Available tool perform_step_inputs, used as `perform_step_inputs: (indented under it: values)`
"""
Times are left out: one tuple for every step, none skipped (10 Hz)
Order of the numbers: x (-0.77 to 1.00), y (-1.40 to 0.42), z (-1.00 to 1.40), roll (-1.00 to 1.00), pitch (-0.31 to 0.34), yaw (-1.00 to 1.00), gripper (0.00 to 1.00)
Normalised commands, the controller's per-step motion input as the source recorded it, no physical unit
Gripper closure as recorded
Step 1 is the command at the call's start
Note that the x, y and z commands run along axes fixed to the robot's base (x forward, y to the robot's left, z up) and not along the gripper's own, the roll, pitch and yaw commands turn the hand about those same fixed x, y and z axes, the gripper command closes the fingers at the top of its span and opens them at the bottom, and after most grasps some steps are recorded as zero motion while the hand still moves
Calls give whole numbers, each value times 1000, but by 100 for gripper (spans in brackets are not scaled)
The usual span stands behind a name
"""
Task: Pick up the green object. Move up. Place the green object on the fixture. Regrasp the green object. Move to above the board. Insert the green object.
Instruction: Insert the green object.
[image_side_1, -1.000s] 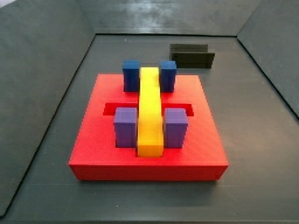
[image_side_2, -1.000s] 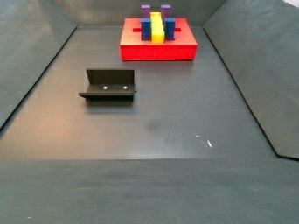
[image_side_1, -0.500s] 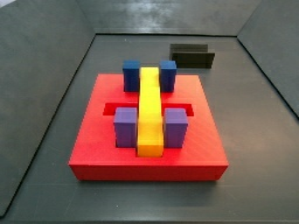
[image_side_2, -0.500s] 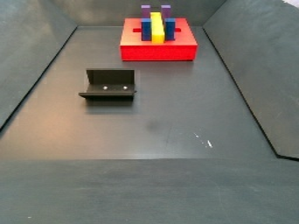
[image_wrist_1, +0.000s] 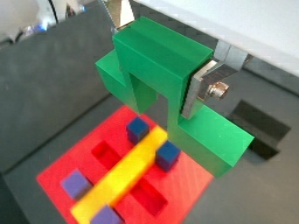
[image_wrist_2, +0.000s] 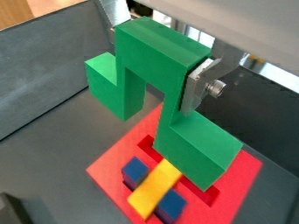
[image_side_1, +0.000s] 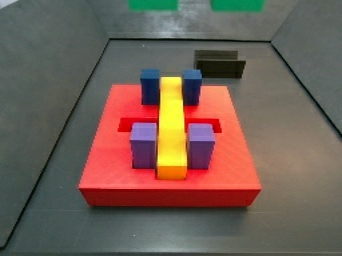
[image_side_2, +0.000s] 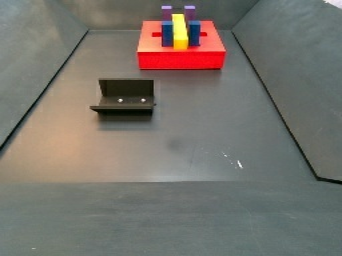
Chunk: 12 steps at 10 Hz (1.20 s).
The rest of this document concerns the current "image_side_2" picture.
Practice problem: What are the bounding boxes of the red board base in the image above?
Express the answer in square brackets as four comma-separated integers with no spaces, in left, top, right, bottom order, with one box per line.
[136,21,226,70]

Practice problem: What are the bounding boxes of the yellow upright block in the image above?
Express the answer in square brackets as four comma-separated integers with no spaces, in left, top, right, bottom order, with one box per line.
[173,14,189,50]

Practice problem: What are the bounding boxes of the left blue upright block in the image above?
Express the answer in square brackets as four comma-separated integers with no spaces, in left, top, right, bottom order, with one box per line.
[162,21,174,47]

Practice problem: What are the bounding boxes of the blue upright block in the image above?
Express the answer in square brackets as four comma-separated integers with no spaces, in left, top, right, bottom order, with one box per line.
[189,20,201,46]
[162,21,174,47]

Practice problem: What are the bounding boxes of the right blue upright block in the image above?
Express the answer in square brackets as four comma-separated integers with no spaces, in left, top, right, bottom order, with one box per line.
[189,20,201,46]

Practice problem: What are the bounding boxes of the left purple upright block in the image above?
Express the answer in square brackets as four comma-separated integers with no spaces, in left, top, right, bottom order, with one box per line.
[162,5,173,21]

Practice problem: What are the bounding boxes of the purple upright block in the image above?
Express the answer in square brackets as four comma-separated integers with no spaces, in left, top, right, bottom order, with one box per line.
[162,5,173,21]
[185,5,197,21]

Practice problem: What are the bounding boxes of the right purple upright block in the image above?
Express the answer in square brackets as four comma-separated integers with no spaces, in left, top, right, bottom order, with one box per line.
[185,5,197,21]

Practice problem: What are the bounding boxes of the black angle bracket fixture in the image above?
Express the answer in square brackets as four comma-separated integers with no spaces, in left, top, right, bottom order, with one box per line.
[90,78,155,113]

